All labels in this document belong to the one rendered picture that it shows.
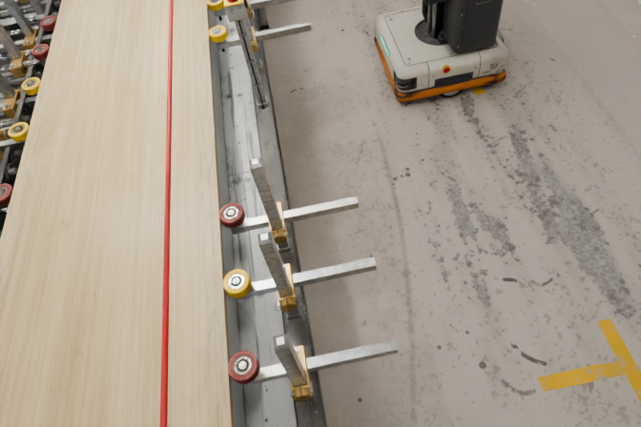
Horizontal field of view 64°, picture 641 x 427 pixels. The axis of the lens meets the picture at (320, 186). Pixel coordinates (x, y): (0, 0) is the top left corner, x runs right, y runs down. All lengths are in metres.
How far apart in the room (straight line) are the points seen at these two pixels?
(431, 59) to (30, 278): 2.27
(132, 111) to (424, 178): 1.53
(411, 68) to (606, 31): 1.43
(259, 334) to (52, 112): 1.24
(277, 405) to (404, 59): 2.07
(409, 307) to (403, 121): 1.18
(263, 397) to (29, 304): 0.76
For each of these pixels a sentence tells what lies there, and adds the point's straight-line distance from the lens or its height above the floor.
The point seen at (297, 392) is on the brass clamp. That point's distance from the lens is 1.47.
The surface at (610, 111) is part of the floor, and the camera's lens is 3.36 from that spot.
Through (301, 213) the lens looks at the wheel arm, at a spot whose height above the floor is 0.83.
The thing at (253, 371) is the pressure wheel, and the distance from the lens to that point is 1.42.
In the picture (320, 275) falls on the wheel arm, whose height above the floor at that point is 0.85.
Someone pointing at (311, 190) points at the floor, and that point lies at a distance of 2.80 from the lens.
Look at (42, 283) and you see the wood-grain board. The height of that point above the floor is 0.90.
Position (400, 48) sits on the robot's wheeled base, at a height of 0.28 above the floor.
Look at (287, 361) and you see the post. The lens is 1.29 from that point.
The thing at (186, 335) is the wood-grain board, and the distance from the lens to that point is 1.52.
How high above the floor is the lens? 2.23
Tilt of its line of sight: 52 degrees down
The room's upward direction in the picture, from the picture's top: 11 degrees counter-clockwise
